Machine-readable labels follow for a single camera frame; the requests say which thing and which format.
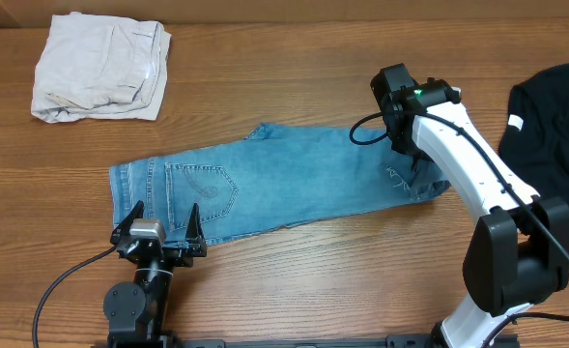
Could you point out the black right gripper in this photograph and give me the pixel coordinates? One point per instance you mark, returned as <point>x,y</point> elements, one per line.
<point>406,152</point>

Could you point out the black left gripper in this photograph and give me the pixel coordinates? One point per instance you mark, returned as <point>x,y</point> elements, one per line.
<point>184,257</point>

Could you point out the light blue denim jeans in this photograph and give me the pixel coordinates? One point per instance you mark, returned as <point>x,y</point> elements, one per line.
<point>276,177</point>

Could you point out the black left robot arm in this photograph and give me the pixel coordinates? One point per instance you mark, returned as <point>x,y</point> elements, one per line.
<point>136,309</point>

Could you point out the black garment with white tag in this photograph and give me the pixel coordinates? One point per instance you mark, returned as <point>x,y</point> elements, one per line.
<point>535,144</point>

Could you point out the folded beige trousers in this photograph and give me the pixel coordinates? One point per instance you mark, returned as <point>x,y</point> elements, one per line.
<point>101,67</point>

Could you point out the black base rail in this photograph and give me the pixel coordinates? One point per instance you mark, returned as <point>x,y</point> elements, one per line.
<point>391,341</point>

